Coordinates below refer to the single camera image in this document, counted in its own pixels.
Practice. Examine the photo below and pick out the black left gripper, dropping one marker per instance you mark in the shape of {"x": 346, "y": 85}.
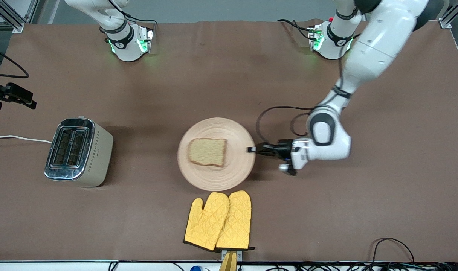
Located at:
{"x": 284, "y": 147}

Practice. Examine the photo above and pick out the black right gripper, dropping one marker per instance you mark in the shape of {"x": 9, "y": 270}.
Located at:
{"x": 9, "y": 92}

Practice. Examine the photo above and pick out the round wooden plate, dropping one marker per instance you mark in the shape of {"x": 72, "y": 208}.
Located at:
{"x": 216, "y": 178}

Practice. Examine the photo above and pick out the brown toast slice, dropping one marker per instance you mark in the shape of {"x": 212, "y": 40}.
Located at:
{"x": 208, "y": 151}

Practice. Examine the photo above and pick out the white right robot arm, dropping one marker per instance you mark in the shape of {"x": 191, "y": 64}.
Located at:
{"x": 125, "y": 41}

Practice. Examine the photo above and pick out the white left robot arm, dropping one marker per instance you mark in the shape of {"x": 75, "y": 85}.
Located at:
{"x": 372, "y": 49}

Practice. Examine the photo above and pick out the yellow quilted oven mitt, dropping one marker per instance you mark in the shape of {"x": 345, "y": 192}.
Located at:
{"x": 206, "y": 222}
{"x": 236, "y": 222}

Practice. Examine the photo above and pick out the brown table cover sheet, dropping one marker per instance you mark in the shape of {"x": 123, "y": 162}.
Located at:
{"x": 327, "y": 218}

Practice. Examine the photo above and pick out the silver beige toaster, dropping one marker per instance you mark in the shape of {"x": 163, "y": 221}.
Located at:
{"x": 97, "y": 158}

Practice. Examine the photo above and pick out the aluminium frame post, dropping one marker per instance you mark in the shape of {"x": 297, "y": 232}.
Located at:
{"x": 449, "y": 19}
{"x": 14, "y": 19}

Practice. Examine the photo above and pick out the small metal bracket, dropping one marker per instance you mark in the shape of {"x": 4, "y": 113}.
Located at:
{"x": 239, "y": 255}

